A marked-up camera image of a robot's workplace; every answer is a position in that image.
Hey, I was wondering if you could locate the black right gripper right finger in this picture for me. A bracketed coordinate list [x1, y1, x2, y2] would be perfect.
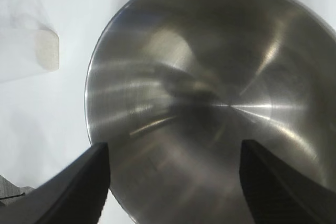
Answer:
[239, 139, 336, 224]

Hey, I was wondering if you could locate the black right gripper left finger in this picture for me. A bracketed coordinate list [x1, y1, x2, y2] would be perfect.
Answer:
[0, 142, 110, 224]

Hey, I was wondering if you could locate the stainless steel mixing bowl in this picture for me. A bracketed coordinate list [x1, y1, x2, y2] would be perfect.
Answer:
[84, 0, 336, 224]

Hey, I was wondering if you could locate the clear plastic measuring cup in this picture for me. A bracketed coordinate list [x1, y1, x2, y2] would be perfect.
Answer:
[0, 0, 60, 83]

